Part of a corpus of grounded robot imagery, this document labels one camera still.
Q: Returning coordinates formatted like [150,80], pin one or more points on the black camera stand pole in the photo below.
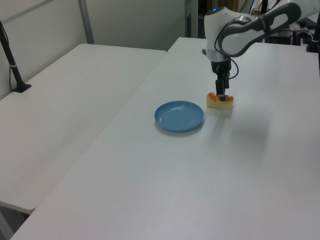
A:
[15,72]

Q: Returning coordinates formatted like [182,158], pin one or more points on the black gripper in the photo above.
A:
[221,68]

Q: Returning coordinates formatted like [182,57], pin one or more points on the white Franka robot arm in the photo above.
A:
[235,40]

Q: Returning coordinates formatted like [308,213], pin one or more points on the bread with orange topping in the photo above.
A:
[215,103]

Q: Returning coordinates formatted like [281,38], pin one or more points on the black equipment box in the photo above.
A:
[282,37]

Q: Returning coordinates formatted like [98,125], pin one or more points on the black pole with clamp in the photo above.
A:
[315,30]

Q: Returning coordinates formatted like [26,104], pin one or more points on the blue round plate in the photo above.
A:
[178,117]

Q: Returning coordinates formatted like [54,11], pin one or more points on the wide aluminium partition post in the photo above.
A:
[86,22]

